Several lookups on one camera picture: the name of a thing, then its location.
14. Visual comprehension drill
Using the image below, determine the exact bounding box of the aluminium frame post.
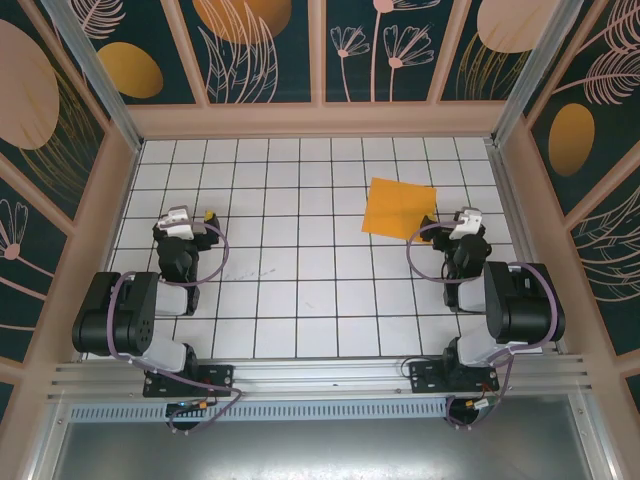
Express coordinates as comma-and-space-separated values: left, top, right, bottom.
38, 0, 145, 152
487, 0, 586, 147

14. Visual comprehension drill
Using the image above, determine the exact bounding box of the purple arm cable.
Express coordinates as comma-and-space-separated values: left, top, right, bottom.
406, 223, 560, 432
106, 222, 244, 435

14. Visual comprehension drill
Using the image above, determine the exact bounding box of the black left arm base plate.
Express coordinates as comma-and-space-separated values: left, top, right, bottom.
143, 364, 236, 399

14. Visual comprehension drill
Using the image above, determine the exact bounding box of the circuit board with yellow connector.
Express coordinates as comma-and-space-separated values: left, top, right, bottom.
448, 394, 502, 421
164, 399, 219, 419

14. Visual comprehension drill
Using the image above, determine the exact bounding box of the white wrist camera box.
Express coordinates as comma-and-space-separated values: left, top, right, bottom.
157, 205, 197, 239
448, 206, 484, 240

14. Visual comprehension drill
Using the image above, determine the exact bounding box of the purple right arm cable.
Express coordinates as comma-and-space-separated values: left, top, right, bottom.
406, 223, 560, 432

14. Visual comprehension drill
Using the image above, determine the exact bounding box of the shiny metal sheet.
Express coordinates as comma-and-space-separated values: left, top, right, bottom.
27, 392, 619, 480

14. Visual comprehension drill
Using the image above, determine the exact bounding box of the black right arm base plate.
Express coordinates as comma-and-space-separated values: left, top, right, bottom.
408, 360, 501, 394

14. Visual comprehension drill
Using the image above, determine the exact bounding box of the orange paper sheet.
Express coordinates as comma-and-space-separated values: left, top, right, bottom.
360, 176, 438, 241

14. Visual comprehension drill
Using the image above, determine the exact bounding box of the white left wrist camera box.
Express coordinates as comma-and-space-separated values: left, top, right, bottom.
157, 205, 197, 239

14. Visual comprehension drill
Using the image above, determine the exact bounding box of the aluminium side rail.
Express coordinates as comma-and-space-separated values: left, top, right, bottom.
487, 142, 565, 355

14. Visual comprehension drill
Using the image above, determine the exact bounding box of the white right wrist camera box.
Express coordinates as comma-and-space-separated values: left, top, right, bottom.
448, 206, 484, 240

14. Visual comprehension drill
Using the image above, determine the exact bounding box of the aluminium mounting rail beam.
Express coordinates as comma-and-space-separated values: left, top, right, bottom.
47, 353, 594, 407

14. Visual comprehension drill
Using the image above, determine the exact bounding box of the grey slotted cable duct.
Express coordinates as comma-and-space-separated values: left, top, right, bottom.
69, 398, 451, 422

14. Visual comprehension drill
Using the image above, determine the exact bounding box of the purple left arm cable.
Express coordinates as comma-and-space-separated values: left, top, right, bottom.
106, 222, 244, 435

